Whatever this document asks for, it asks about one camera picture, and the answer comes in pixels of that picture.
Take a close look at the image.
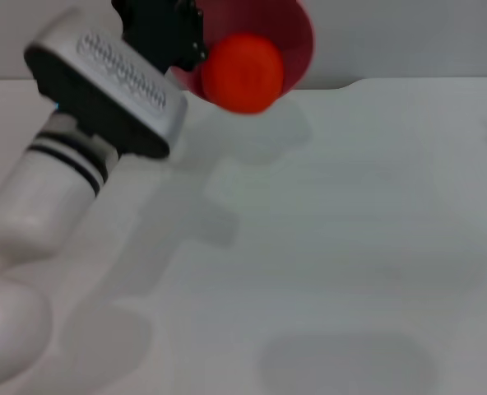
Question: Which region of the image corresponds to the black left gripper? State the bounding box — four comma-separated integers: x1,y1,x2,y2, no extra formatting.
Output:
111,0,210,73

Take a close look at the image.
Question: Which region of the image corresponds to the orange toy fruit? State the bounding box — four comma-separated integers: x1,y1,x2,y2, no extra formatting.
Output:
201,33,286,115

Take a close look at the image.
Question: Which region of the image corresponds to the pink plastic bowl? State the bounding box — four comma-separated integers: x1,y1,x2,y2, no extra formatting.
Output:
169,0,316,110

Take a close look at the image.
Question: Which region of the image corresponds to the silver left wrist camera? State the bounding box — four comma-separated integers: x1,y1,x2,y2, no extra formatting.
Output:
23,30,188,160

